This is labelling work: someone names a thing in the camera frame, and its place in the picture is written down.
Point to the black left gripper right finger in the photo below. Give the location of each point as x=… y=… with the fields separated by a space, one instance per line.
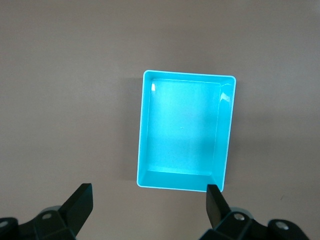
x=217 y=210

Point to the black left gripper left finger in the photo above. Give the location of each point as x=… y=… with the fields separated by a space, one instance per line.
x=75 y=207

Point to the blue plastic box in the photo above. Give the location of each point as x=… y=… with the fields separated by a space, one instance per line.
x=180 y=125

